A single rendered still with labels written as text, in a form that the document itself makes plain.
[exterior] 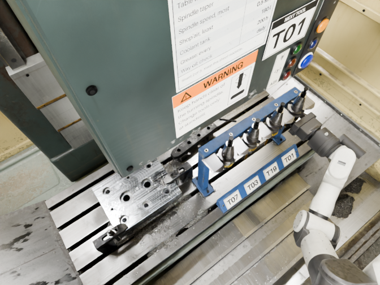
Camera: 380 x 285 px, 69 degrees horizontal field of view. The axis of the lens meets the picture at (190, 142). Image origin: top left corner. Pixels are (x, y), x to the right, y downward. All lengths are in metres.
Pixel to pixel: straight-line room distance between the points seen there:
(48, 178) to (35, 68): 0.88
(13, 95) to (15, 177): 0.82
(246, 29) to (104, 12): 0.20
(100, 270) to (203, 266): 0.43
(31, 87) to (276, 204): 1.14
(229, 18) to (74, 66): 0.19
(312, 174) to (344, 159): 0.54
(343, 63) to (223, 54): 1.16
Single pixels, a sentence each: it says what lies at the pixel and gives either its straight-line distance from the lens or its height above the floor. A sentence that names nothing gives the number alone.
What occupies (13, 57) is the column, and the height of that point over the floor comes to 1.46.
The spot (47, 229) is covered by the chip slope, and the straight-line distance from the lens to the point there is 1.61.
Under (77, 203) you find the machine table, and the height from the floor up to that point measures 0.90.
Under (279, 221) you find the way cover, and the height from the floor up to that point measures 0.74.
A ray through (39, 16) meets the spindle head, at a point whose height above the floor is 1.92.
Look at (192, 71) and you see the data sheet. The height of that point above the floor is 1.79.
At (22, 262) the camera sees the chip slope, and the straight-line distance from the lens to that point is 1.56.
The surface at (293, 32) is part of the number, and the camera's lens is 0.50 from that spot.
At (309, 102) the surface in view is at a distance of 1.14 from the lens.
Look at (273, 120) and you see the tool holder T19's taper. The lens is 1.00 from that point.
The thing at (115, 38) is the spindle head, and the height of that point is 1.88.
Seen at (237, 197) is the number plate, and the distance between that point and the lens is 1.18.
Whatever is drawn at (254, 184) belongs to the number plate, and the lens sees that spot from 1.22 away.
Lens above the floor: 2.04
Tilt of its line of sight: 60 degrees down
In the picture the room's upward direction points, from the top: 2 degrees counter-clockwise
